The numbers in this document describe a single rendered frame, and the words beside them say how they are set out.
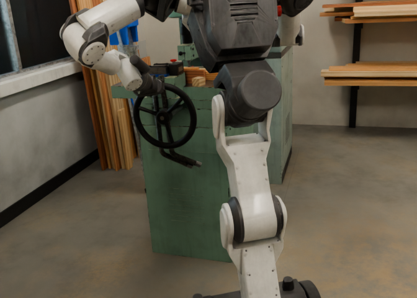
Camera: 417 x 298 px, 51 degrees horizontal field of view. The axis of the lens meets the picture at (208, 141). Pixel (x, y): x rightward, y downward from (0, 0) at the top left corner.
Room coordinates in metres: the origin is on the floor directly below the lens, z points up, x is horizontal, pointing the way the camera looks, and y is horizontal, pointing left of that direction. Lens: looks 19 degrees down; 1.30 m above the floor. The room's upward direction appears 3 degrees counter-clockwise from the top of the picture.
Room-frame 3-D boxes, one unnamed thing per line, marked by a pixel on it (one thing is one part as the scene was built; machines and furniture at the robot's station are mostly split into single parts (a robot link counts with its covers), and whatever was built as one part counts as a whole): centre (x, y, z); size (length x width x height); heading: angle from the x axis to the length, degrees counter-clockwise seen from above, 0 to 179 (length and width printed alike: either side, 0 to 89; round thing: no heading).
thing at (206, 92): (2.02, 0.15, 0.87); 0.61 x 0.30 x 0.06; 71
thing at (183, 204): (2.23, 0.04, 0.35); 0.58 x 0.45 x 0.71; 161
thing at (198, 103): (2.05, 0.09, 0.82); 0.40 x 0.21 x 0.04; 71
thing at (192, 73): (2.03, 0.11, 0.93); 0.22 x 0.01 x 0.06; 71
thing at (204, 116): (2.23, 0.03, 0.76); 0.57 x 0.45 x 0.09; 161
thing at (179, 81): (1.94, 0.17, 0.91); 0.15 x 0.14 x 0.09; 71
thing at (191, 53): (2.13, 0.06, 1.03); 0.14 x 0.07 x 0.09; 161
